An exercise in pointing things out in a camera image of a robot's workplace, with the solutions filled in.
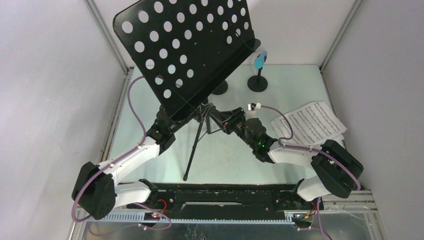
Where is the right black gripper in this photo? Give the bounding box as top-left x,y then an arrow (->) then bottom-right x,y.
210,107 -> 256,149

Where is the black music stand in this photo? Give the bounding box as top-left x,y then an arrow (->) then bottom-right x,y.
112,0 -> 262,182

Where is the sheet music page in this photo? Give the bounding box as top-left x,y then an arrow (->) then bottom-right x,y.
271,113 -> 344,146
286,101 -> 347,137

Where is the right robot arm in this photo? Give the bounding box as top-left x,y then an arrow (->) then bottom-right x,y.
208,103 -> 364,209

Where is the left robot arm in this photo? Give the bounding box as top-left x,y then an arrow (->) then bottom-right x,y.
71,106 -> 197,220

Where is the right black microphone stand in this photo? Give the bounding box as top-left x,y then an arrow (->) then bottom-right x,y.
247,67 -> 268,93

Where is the blue toy microphone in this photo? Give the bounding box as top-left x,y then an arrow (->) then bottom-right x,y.
253,50 -> 268,70

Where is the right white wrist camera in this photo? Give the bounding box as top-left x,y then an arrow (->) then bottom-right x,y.
247,102 -> 262,114

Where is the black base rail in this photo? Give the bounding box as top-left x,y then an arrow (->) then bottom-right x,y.
144,183 -> 324,222

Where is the aluminium frame rail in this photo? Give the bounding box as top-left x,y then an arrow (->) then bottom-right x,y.
69,190 -> 383,240

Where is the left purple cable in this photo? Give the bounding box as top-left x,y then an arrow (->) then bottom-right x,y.
71,75 -> 173,231

